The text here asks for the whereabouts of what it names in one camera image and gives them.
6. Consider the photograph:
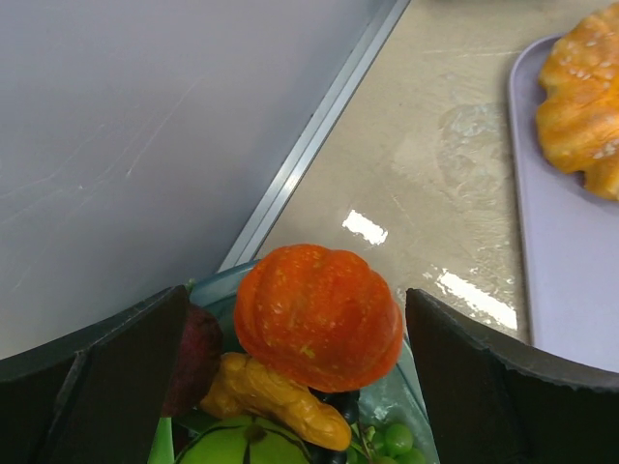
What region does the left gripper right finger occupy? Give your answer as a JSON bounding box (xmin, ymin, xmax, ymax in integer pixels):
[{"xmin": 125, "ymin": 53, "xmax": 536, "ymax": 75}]
[{"xmin": 405, "ymin": 289, "xmax": 618, "ymax": 463}]

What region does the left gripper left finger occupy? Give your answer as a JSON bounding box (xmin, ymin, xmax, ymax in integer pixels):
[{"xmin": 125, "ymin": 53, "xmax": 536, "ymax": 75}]
[{"xmin": 1, "ymin": 285, "xmax": 189, "ymax": 463}]

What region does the dark red apple toy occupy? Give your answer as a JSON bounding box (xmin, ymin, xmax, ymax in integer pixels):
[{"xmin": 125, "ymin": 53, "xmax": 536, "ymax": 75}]
[{"xmin": 161, "ymin": 304, "xmax": 223, "ymax": 418}]

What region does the yellow ginger root toy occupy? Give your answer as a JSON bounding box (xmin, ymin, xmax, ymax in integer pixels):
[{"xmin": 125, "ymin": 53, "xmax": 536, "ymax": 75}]
[{"xmin": 198, "ymin": 353, "xmax": 328, "ymax": 445}]

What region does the green watermelon toy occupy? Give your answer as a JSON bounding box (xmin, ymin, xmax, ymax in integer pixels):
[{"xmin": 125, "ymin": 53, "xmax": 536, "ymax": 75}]
[{"xmin": 176, "ymin": 415, "xmax": 312, "ymax": 464}]

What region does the orange pumpkin toy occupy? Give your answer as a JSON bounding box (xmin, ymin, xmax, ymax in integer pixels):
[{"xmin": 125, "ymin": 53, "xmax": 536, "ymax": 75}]
[{"xmin": 234, "ymin": 244, "xmax": 403, "ymax": 392}]

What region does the teal fruit tray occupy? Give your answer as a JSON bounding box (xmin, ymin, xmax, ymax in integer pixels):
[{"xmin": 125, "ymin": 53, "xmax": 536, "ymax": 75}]
[{"xmin": 147, "ymin": 260, "xmax": 441, "ymax": 464}]

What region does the green grape bunch toy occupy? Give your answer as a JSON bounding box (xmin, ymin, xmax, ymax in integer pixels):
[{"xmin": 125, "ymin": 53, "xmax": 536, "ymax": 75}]
[{"xmin": 346, "ymin": 422, "xmax": 427, "ymax": 464}]

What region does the dark blueberry bunch toy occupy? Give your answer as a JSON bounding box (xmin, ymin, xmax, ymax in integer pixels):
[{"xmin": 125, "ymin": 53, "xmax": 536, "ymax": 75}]
[{"xmin": 306, "ymin": 389, "xmax": 361, "ymax": 464}]

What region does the lavender cutting board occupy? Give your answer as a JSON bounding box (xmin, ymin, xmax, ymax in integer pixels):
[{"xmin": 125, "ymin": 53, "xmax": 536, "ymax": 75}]
[{"xmin": 508, "ymin": 35, "xmax": 618, "ymax": 371}]

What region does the orange bundt cake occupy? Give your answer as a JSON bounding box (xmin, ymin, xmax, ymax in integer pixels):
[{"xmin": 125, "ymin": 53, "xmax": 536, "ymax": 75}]
[{"xmin": 536, "ymin": 3, "xmax": 618, "ymax": 201}]

